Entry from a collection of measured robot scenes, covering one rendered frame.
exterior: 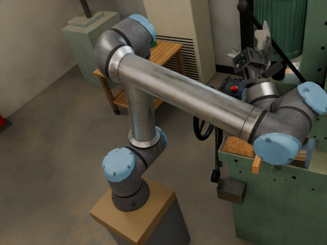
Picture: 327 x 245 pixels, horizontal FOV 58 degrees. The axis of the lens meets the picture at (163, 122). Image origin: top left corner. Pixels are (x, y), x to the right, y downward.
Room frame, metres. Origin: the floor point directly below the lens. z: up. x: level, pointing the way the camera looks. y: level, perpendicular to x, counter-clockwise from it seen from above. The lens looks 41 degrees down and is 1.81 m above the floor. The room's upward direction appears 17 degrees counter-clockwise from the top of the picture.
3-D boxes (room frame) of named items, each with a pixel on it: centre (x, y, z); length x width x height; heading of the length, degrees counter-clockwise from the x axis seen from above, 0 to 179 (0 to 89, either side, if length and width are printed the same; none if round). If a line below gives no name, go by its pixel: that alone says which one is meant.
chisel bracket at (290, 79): (0.90, -0.51, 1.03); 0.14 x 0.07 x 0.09; 52
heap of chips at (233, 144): (0.77, -0.27, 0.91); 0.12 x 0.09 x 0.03; 52
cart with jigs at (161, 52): (2.42, 0.05, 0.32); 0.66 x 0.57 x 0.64; 133
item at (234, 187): (0.79, -0.22, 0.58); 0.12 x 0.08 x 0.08; 52
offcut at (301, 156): (0.71, -0.49, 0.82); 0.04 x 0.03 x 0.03; 58
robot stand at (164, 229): (0.91, 0.26, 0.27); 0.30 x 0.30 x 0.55; 44
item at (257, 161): (0.87, -0.46, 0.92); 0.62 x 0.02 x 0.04; 142
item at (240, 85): (1.03, -0.33, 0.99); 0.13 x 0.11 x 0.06; 142
